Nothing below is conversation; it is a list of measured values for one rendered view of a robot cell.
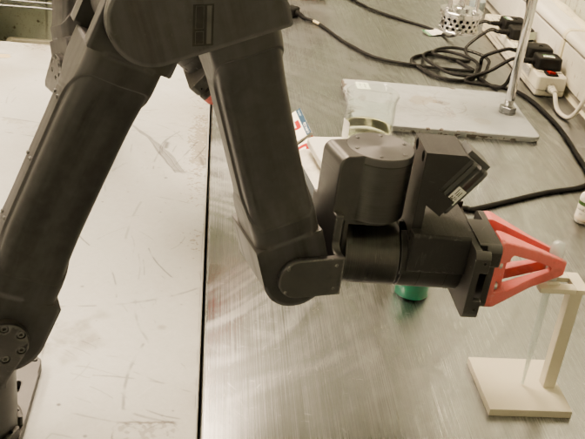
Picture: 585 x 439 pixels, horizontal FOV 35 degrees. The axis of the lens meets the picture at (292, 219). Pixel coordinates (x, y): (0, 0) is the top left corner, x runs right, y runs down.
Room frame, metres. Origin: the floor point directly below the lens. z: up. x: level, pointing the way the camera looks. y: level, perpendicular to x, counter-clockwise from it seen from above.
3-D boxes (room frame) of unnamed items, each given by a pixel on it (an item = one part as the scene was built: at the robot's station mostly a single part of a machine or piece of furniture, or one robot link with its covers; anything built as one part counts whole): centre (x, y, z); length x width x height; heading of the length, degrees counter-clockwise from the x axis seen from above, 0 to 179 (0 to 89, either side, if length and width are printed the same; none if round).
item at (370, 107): (1.06, -0.08, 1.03); 0.07 x 0.06 x 0.08; 156
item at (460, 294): (0.72, -0.13, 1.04); 0.10 x 0.07 x 0.07; 8
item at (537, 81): (1.82, -0.40, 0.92); 0.40 x 0.06 x 0.04; 7
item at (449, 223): (0.72, -0.13, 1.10); 0.07 x 0.06 x 0.11; 8
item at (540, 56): (1.67, -0.41, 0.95); 0.07 x 0.04 x 0.02; 97
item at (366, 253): (0.71, -0.07, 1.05); 0.07 x 0.06 x 0.07; 98
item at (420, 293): (0.89, -0.14, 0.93); 0.04 x 0.04 x 0.06
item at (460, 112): (1.47, -0.21, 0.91); 0.30 x 0.20 x 0.01; 97
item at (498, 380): (0.74, -0.24, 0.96); 0.08 x 0.08 x 0.13; 9
